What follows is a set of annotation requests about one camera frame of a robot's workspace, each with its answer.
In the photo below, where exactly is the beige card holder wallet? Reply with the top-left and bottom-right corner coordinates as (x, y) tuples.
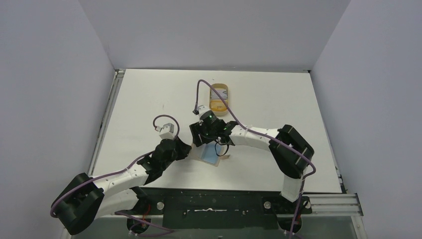
(188, 142), (230, 167)

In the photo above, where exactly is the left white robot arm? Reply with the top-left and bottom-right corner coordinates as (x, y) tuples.
(50, 138), (192, 235)

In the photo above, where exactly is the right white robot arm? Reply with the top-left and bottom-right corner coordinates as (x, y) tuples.
(189, 110), (315, 213)

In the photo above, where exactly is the yellow card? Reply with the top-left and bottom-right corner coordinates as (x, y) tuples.
(210, 99), (227, 112)

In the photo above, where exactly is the beige oval tray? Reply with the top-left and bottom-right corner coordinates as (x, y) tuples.
(209, 83), (229, 117)

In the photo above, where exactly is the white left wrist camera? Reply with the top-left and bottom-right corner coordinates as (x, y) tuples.
(159, 123), (176, 140)

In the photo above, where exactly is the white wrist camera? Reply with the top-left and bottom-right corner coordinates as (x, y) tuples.
(193, 105), (210, 117)
(159, 123), (176, 140)

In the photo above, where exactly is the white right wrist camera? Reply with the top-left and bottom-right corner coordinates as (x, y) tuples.
(193, 105), (210, 117)

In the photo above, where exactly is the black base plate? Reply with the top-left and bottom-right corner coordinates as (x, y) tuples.
(120, 187), (313, 233)

